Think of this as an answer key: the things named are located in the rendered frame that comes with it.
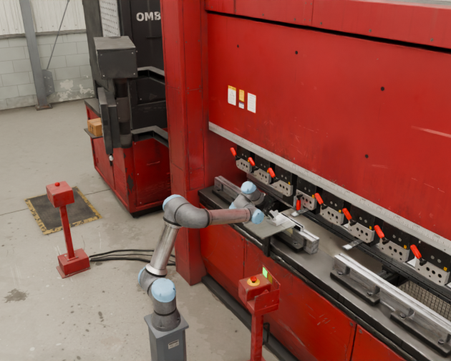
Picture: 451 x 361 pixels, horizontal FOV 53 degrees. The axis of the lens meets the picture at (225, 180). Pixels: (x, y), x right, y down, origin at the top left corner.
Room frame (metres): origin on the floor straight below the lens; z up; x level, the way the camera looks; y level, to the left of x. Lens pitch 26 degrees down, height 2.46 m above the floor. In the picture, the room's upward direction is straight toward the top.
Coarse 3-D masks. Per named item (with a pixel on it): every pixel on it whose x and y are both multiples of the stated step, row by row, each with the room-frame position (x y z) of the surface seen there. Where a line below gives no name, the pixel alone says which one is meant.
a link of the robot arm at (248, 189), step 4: (244, 184) 2.25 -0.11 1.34; (248, 184) 2.24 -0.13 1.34; (252, 184) 2.24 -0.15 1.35; (244, 188) 2.23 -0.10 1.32; (248, 188) 2.21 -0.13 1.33; (252, 188) 2.22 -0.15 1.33; (256, 188) 2.25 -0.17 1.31; (244, 192) 2.22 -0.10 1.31; (248, 192) 2.21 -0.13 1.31; (252, 192) 2.22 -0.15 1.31; (256, 192) 2.24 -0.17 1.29; (260, 192) 2.28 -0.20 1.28; (248, 196) 2.21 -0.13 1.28; (252, 196) 2.22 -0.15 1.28; (256, 196) 2.24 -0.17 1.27; (260, 196) 2.26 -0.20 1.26; (252, 200) 2.25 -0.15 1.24; (256, 200) 2.25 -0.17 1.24
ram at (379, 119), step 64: (256, 64) 2.70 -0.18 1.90; (320, 64) 2.28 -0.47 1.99; (384, 64) 1.97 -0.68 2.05; (448, 64) 1.73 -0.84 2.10; (256, 128) 2.68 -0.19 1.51; (320, 128) 2.24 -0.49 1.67; (384, 128) 1.93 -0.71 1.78; (448, 128) 1.69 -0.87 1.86; (384, 192) 1.88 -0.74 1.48; (448, 192) 1.64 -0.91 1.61
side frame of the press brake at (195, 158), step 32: (160, 0) 3.22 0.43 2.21; (192, 0) 3.08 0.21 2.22; (192, 32) 3.08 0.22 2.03; (192, 64) 3.07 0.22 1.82; (192, 96) 3.07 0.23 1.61; (192, 128) 3.07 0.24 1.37; (192, 160) 3.06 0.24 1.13; (224, 160) 3.22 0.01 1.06; (192, 192) 3.05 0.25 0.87; (192, 256) 3.04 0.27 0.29
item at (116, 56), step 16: (96, 48) 2.98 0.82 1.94; (112, 48) 2.97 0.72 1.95; (128, 48) 2.99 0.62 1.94; (112, 64) 2.96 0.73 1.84; (128, 64) 2.99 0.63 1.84; (112, 80) 3.34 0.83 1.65; (128, 96) 3.41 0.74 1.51; (128, 112) 3.38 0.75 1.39; (128, 128) 3.37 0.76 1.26; (128, 144) 3.36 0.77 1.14
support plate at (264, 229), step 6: (264, 222) 2.40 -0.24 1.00; (288, 222) 2.40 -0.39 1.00; (252, 228) 2.33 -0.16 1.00; (258, 228) 2.33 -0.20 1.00; (264, 228) 2.33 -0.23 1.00; (270, 228) 2.33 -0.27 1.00; (276, 228) 2.33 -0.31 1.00; (282, 228) 2.33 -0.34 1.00; (258, 234) 2.27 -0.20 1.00; (264, 234) 2.27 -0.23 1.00; (270, 234) 2.27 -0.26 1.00
